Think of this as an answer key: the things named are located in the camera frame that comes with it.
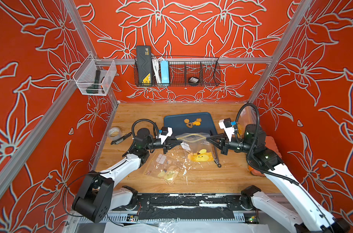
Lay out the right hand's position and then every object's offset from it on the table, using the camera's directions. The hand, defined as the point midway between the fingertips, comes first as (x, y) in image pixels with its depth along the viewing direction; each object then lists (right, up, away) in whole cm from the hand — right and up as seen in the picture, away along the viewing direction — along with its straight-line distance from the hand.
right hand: (206, 140), depth 63 cm
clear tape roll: (-57, -1, +37) cm, 68 cm away
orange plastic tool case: (+48, -8, +27) cm, 55 cm away
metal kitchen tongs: (+7, -10, +8) cm, 14 cm away
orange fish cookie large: (+2, +5, +41) cm, 41 cm away
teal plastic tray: (-13, +6, +43) cm, 46 cm away
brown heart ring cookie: (-3, +4, +40) cm, 41 cm away
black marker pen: (-52, -5, +33) cm, 62 cm away
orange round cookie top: (-5, +7, +43) cm, 44 cm away
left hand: (-11, -2, +9) cm, 14 cm away
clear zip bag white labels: (-19, -20, +22) cm, 36 cm away
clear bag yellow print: (-2, -6, +10) cm, 11 cm away
